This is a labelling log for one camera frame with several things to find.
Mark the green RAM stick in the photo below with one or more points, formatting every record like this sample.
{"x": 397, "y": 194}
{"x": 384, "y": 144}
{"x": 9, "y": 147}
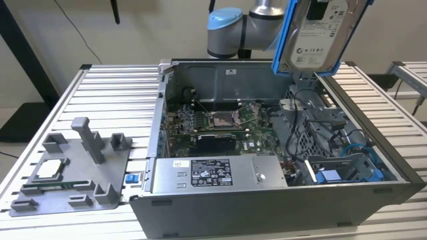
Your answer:
{"x": 62, "y": 184}

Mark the black hanging strip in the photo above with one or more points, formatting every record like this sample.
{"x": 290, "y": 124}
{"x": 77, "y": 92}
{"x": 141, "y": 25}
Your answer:
{"x": 114, "y": 12}

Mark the black RAM slot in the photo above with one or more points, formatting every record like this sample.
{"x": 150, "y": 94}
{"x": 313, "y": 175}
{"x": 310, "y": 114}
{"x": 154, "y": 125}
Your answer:
{"x": 220, "y": 101}
{"x": 220, "y": 104}
{"x": 220, "y": 107}

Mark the grey plastic parts rack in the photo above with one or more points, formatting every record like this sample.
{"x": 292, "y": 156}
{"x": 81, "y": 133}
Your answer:
{"x": 76, "y": 175}

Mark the CPU socket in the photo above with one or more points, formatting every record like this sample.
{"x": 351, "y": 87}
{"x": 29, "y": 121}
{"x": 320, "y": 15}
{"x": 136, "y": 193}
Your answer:
{"x": 220, "y": 121}

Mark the aluminium slat side table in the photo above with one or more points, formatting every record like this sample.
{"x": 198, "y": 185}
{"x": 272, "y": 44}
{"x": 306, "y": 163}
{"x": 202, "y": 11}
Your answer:
{"x": 413, "y": 72}

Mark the small black box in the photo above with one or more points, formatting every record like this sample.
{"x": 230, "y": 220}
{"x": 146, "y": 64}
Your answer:
{"x": 383, "y": 82}

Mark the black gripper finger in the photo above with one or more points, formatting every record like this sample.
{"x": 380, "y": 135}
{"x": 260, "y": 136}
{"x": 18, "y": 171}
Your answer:
{"x": 316, "y": 10}

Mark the hard disk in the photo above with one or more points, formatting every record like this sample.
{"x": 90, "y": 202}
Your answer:
{"x": 313, "y": 45}

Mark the silver CPU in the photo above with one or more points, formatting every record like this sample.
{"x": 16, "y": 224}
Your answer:
{"x": 49, "y": 168}

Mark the silver power supply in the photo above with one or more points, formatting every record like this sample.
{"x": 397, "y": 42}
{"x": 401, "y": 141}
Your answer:
{"x": 233, "y": 162}

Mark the black PC case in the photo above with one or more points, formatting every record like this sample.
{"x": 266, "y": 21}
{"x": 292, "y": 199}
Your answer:
{"x": 233, "y": 215}

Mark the black pole stand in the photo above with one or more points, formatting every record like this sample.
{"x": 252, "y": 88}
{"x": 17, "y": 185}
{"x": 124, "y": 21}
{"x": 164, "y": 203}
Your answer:
{"x": 29, "y": 120}

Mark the black graphics card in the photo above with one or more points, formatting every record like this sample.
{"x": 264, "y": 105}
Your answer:
{"x": 216, "y": 145}

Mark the blue plastic bay bracket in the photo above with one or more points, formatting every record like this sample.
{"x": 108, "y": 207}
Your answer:
{"x": 328, "y": 176}

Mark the blue case latch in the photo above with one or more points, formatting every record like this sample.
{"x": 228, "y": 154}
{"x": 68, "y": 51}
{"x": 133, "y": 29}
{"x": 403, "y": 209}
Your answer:
{"x": 129, "y": 179}

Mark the metal disk bay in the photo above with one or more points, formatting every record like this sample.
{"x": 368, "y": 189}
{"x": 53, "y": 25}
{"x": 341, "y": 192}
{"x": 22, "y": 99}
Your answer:
{"x": 316, "y": 120}

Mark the green motherboard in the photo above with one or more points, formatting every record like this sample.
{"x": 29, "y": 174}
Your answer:
{"x": 262, "y": 140}

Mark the locking lever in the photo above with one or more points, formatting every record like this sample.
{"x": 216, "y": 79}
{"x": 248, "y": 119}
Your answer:
{"x": 202, "y": 108}

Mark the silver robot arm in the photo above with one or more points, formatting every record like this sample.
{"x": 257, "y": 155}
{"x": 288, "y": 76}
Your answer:
{"x": 226, "y": 37}

